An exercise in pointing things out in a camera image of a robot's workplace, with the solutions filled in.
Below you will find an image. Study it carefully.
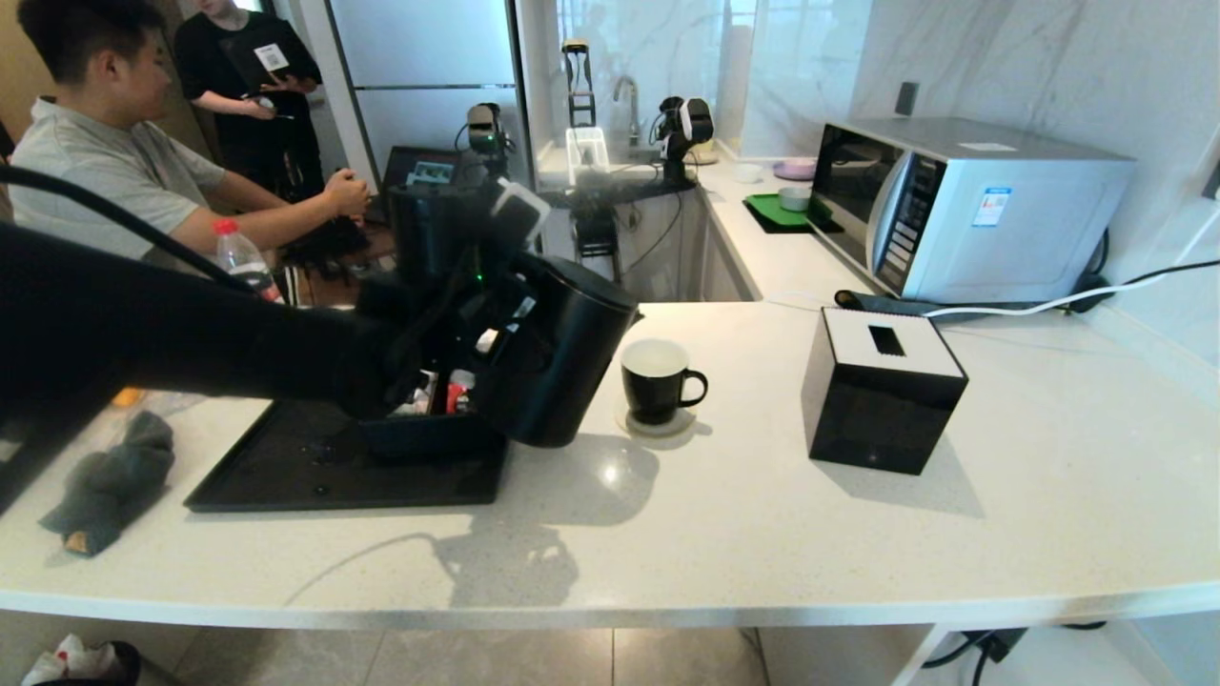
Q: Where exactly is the silver microwave oven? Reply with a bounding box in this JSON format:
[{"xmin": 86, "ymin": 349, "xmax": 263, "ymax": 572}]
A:
[{"xmin": 808, "ymin": 118, "xmax": 1137, "ymax": 306}]

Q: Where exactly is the bin with white rubbish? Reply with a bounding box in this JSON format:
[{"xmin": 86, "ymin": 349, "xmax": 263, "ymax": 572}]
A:
[{"xmin": 21, "ymin": 634, "xmax": 144, "ymax": 686}]

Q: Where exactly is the black plug and cable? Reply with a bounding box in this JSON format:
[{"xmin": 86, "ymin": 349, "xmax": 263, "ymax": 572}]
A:
[{"xmin": 920, "ymin": 624, "xmax": 1111, "ymax": 686}]

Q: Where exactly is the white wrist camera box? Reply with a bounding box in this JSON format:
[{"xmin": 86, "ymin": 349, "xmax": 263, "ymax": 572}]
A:
[{"xmin": 491, "ymin": 179, "xmax": 552, "ymax": 253}]

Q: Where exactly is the round pale coaster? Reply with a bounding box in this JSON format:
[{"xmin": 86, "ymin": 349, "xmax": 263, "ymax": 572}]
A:
[{"xmin": 615, "ymin": 405, "xmax": 698, "ymax": 439}]

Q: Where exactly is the black compartment box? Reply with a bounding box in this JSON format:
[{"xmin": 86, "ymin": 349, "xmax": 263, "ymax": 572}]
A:
[{"xmin": 357, "ymin": 367, "xmax": 508, "ymax": 465}]

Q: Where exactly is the black white robot joint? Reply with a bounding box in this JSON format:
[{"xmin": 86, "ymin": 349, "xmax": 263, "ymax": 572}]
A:
[{"xmin": 651, "ymin": 96, "xmax": 716, "ymax": 187}]

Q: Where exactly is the black electric kettle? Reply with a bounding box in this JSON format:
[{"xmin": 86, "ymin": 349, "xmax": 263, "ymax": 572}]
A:
[{"xmin": 472, "ymin": 250, "xmax": 644, "ymax": 449}]

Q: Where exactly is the clear water bottle red cap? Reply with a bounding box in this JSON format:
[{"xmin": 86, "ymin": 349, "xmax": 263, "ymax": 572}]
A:
[{"xmin": 213, "ymin": 218, "xmax": 285, "ymax": 304}]

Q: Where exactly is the dark grey cloth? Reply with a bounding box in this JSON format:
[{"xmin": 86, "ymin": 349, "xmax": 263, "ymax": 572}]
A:
[{"xmin": 40, "ymin": 410, "xmax": 177, "ymax": 558}]

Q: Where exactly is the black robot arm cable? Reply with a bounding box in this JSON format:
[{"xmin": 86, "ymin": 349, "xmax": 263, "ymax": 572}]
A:
[{"xmin": 0, "ymin": 162, "xmax": 263, "ymax": 296}]

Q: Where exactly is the green tray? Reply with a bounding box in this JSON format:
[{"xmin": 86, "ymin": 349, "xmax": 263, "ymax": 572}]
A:
[{"xmin": 743, "ymin": 193, "xmax": 840, "ymax": 236}]

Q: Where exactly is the black rectangular serving tray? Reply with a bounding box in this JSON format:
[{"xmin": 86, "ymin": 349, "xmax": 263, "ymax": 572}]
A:
[{"xmin": 184, "ymin": 395, "xmax": 511, "ymax": 514}]

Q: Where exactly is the white packet with black logo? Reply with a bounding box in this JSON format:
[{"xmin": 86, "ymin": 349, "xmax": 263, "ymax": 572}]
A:
[{"xmin": 396, "ymin": 370, "xmax": 439, "ymax": 415}]

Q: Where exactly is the black mug white inside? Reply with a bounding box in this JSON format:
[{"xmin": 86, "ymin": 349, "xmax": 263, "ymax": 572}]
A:
[{"xmin": 621, "ymin": 338, "xmax": 709, "ymax": 426}]

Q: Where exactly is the black laptop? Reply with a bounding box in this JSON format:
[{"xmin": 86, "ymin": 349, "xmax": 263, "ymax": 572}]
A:
[{"xmin": 381, "ymin": 145, "xmax": 468, "ymax": 192}]

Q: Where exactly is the black power strip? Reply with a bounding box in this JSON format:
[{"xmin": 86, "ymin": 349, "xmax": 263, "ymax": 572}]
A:
[{"xmin": 833, "ymin": 289, "xmax": 1049, "ymax": 320}]

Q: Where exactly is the black microwave cable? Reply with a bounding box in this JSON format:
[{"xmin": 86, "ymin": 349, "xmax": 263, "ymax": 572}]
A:
[{"xmin": 1072, "ymin": 229, "xmax": 1220, "ymax": 304}]

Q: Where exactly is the black tissue box white lid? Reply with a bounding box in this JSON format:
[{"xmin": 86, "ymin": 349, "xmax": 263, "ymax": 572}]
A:
[{"xmin": 801, "ymin": 308, "xmax": 970, "ymax": 476}]

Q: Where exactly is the man in grey t-shirt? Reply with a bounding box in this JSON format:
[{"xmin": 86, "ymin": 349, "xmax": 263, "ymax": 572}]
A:
[{"xmin": 8, "ymin": 0, "xmax": 373, "ymax": 263}]

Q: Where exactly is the black upright bracket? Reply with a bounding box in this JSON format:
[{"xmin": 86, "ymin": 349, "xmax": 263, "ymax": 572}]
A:
[{"xmin": 562, "ymin": 39, "xmax": 600, "ymax": 130}]

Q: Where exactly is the chrome faucet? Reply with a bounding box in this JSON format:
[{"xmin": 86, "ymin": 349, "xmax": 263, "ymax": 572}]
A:
[{"xmin": 614, "ymin": 76, "xmax": 642, "ymax": 146}]

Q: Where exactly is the person in black clothes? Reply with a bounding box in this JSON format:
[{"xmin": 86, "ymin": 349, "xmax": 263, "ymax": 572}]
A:
[{"xmin": 173, "ymin": 0, "xmax": 325, "ymax": 201}]

